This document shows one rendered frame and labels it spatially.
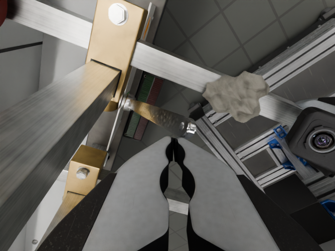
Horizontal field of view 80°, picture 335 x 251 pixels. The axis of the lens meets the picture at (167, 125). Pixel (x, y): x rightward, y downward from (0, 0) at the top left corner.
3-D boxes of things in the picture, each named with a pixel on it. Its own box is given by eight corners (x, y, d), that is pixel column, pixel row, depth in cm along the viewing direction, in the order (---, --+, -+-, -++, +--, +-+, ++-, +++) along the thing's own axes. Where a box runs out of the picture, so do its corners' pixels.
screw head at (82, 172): (90, 168, 34) (88, 173, 33) (88, 177, 35) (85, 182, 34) (78, 165, 34) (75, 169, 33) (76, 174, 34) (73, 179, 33)
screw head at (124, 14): (130, 8, 21) (128, 7, 20) (125, 28, 22) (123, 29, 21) (111, -1, 21) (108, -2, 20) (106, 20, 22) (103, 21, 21)
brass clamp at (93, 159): (110, 152, 39) (103, 170, 34) (96, 198, 44) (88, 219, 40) (78, 142, 37) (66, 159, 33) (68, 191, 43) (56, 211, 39)
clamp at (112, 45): (149, 10, 26) (145, 9, 21) (121, 102, 32) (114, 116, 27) (105, -9, 25) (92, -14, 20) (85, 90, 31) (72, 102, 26)
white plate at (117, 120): (157, 7, 36) (154, 3, 27) (119, 126, 47) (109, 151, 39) (154, 5, 36) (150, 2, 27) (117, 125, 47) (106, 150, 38)
